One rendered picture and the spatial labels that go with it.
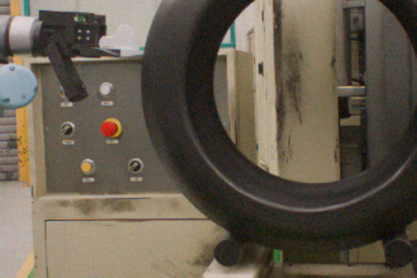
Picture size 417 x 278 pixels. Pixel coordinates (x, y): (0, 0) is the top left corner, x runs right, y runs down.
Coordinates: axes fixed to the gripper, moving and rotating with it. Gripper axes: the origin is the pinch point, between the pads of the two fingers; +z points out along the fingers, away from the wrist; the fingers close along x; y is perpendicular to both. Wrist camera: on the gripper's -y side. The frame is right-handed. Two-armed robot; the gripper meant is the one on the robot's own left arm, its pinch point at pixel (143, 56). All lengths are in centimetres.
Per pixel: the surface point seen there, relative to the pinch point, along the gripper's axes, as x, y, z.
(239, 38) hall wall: 897, 25, -104
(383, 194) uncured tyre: -12.6, -19.2, 43.6
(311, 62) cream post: 26.7, 0.9, 28.9
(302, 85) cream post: 26.6, -3.9, 27.6
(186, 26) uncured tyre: -12.1, 5.5, 10.0
